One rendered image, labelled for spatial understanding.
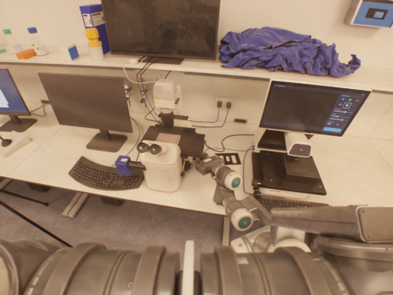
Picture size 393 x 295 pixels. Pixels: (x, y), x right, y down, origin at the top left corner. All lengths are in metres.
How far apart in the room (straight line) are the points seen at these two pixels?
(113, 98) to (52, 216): 1.44
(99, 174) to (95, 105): 0.41
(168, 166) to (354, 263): 0.81
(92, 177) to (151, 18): 1.01
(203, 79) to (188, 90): 0.16
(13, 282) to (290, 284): 0.28
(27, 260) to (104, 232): 1.70
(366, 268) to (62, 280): 0.31
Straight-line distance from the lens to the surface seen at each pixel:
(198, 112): 1.66
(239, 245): 0.65
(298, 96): 1.03
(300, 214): 0.39
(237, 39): 1.38
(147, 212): 1.98
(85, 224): 2.10
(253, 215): 0.81
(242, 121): 1.68
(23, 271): 0.29
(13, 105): 1.95
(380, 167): 1.80
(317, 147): 1.69
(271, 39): 1.39
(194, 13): 1.32
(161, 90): 0.98
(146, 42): 1.41
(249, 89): 1.55
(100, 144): 1.54
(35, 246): 0.36
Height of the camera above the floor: 1.67
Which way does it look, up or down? 41 degrees down
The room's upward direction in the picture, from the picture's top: 1 degrees clockwise
